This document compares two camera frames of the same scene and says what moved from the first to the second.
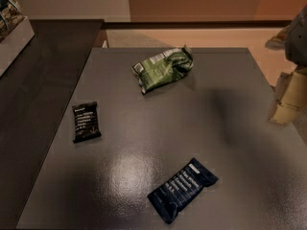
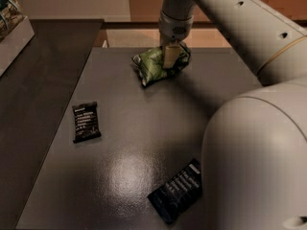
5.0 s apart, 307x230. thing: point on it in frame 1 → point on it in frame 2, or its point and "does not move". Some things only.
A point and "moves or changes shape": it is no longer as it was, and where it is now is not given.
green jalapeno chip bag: [161, 69] moves or changes shape
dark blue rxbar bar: [176, 194] does not move
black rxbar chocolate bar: [85, 126] does not move
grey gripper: [297, 43] → [174, 30]
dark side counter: [35, 91] does not move
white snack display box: [15, 29] does not move
